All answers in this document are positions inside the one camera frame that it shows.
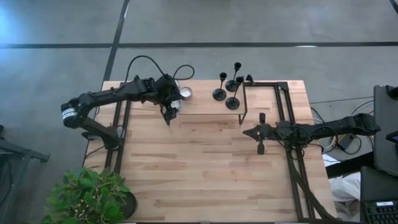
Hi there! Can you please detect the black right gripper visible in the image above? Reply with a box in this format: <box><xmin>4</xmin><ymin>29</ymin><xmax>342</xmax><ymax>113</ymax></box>
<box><xmin>243</xmin><ymin>113</ymin><xmax>280</xmax><ymax>156</ymax></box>

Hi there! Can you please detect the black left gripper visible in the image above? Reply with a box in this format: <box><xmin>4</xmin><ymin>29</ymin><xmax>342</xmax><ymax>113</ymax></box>
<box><xmin>154</xmin><ymin>73</ymin><xmax>182</xmax><ymax>126</ymax></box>

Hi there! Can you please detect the tall black candlestick holder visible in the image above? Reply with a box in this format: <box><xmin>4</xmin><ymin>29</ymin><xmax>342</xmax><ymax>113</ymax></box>
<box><xmin>225</xmin><ymin>76</ymin><xmax>244</xmax><ymax>111</ymax></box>

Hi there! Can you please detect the wooden shelf with black legs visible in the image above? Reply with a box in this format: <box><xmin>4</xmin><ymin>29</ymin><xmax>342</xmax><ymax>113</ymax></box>
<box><xmin>160</xmin><ymin>75</ymin><xmax>249</xmax><ymax>127</ymax></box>

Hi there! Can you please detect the black power adapter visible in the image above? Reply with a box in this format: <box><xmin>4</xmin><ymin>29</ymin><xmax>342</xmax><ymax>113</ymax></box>
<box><xmin>337</xmin><ymin>134</ymin><xmax>358</xmax><ymax>152</ymax></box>

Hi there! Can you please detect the black plant pot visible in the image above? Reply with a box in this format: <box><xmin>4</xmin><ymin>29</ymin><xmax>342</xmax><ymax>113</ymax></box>
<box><xmin>119</xmin><ymin>190</ymin><xmax>139</xmax><ymax>220</ymax></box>

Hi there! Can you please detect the black bar beside table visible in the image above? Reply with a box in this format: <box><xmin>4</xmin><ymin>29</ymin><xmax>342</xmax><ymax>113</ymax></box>
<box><xmin>325</xmin><ymin>151</ymin><xmax>376</xmax><ymax>179</ymax></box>

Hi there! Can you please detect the white plastic bag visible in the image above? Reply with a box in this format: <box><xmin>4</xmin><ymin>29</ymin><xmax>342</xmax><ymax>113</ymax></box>
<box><xmin>328</xmin><ymin>172</ymin><xmax>363</xmax><ymax>222</ymax></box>

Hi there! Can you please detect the green leafy plant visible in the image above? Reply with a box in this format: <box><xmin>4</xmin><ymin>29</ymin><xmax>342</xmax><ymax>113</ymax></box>
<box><xmin>40</xmin><ymin>166</ymin><xmax>131</xmax><ymax>224</ymax></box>

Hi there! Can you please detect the black laptop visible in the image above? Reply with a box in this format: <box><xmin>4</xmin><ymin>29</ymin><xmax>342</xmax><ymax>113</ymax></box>
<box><xmin>359</xmin><ymin>166</ymin><xmax>398</xmax><ymax>224</ymax></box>

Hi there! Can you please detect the dark grey side desk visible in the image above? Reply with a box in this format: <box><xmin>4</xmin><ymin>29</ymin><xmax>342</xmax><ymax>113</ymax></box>
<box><xmin>374</xmin><ymin>85</ymin><xmax>398</xmax><ymax>177</ymax></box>

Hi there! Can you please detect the black metal stand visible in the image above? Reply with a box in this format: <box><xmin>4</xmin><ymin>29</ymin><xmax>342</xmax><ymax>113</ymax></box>
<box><xmin>0</xmin><ymin>124</ymin><xmax>50</xmax><ymax>224</ymax></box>

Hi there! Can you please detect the black cylinder on desk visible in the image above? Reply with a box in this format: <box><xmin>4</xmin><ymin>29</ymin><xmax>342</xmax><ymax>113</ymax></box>
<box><xmin>386</xmin><ymin>85</ymin><xmax>398</xmax><ymax>101</ymax></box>

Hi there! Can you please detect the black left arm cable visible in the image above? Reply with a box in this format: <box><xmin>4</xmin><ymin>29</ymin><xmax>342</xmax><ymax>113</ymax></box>
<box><xmin>172</xmin><ymin>64</ymin><xmax>196</xmax><ymax>81</ymax></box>
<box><xmin>119</xmin><ymin>55</ymin><xmax>166</xmax><ymax>93</ymax></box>

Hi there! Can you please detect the black metal rig frame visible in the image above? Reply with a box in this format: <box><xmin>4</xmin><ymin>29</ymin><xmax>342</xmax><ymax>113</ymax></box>
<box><xmin>104</xmin><ymin>74</ymin><xmax>338</xmax><ymax>223</ymax></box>

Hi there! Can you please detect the yellow floor cable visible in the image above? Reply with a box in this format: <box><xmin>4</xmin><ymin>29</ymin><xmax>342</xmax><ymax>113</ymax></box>
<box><xmin>333</xmin><ymin>133</ymin><xmax>346</xmax><ymax>147</ymax></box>

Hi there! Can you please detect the grey floor cable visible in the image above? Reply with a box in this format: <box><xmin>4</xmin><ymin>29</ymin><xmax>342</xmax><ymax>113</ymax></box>
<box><xmin>310</xmin><ymin>96</ymin><xmax>375</xmax><ymax>105</ymax></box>

